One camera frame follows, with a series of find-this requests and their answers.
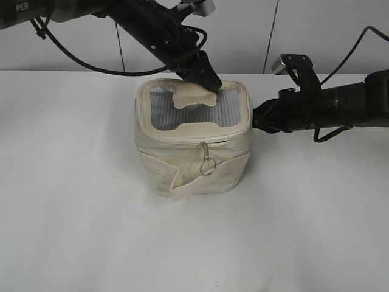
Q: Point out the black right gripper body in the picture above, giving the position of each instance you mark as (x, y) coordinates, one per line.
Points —
(291, 111)

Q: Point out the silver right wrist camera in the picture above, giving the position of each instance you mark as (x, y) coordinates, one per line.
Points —
(299, 68)

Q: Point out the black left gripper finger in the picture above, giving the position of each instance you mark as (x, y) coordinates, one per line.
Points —
(197, 69)

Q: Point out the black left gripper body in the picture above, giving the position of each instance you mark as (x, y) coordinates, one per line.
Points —
(177, 46)

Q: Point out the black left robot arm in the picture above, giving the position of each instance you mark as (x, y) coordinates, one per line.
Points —
(41, 13)

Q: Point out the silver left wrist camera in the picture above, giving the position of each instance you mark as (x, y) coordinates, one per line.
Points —
(201, 8)

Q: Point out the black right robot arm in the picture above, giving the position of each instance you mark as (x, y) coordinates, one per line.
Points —
(363, 104)

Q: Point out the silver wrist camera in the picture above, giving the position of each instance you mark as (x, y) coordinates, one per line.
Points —
(201, 8)
(299, 68)

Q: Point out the cream canvas zipper bag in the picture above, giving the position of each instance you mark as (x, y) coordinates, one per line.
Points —
(192, 141)

